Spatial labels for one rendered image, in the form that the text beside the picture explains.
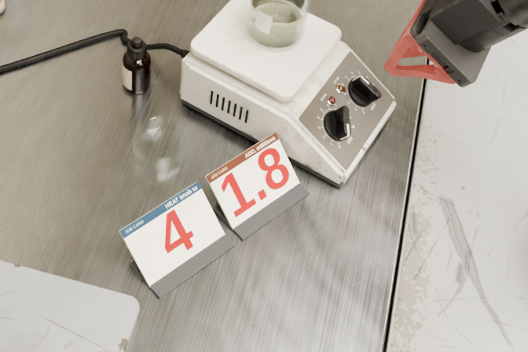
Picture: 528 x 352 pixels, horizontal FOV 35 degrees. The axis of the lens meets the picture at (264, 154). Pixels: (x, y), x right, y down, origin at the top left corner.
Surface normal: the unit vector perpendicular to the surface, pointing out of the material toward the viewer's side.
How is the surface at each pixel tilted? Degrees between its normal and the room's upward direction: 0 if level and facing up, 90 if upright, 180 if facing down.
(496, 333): 0
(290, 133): 90
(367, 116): 30
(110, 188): 0
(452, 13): 94
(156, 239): 40
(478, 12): 94
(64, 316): 0
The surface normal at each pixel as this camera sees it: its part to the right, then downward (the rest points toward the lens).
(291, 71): 0.13, -0.60
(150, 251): 0.52, -0.05
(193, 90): -0.50, 0.65
